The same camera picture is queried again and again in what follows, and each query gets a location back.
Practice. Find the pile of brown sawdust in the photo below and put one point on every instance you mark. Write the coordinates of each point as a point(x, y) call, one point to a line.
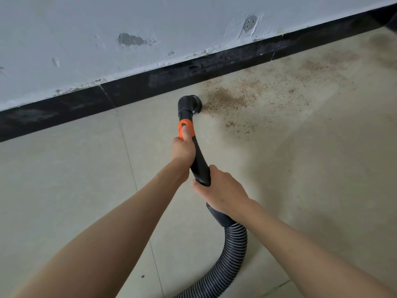
point(229, 100)

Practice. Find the person's right thumb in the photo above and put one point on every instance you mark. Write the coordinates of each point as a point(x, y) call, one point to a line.
point(202, 188)

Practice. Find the person's right hand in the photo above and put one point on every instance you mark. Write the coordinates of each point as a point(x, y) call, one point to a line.
point(224, 192)

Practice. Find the person's left forearm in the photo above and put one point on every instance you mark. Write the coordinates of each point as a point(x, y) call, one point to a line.
point(102, 238)

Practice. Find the black baseboard strip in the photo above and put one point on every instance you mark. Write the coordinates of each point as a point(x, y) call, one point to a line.
point(198, 71)

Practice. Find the person's left thumb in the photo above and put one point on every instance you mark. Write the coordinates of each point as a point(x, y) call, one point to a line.
point(187, 133)

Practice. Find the person's left hand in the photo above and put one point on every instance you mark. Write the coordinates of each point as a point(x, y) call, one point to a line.
point(183, 155)

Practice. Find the person's right forearm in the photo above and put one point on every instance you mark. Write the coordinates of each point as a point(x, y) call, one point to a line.
point(313, 254)

